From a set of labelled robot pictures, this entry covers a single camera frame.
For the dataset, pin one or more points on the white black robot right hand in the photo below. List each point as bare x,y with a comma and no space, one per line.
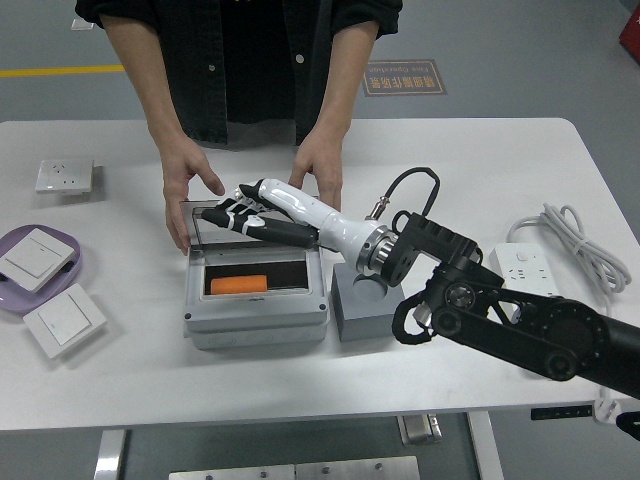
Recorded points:
310,207

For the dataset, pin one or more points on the person's left hand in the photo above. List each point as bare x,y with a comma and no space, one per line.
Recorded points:
325,160

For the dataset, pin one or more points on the person's right hand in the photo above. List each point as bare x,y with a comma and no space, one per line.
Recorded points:
177,170

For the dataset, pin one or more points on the orange cylinder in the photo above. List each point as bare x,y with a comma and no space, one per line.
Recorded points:
237,285

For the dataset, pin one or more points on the grey enclosure box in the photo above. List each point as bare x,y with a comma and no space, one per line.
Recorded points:
250,320

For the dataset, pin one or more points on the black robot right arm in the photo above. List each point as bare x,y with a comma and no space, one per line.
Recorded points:
500,325

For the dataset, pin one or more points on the person's left forearm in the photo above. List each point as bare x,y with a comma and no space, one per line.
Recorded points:
345,90

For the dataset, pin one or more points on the person's right forearm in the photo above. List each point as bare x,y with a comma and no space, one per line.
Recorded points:
145,85

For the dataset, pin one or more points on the grey cube with round hole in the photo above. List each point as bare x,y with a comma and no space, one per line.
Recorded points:
365,320

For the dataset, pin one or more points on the person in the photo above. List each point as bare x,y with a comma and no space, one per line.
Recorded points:
260,75

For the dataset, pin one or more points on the brown floor sign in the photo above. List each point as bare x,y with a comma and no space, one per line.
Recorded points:
400,77

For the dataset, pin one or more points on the yellow floor tape line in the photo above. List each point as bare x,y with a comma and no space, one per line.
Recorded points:
50,71

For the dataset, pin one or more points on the small silver floor plate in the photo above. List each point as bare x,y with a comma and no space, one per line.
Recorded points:
76,25

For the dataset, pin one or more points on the purple tray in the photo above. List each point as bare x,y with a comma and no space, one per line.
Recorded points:
15,302

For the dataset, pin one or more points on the white table leg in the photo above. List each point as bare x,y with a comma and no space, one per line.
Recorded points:
485,445
110,455

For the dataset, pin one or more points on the black table control panel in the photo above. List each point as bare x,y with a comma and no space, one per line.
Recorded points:
560,413

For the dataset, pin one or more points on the red object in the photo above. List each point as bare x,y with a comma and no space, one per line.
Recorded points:
631,35

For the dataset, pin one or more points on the white wall socket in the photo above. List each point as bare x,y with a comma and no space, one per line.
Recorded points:
65,175

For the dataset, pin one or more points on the white wall switch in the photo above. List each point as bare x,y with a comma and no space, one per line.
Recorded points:
62,320
35,257

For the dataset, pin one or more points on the metal bracket under table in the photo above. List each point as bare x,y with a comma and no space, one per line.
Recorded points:
420,430

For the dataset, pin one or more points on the metal base plate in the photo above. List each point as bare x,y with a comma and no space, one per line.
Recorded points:
300,470

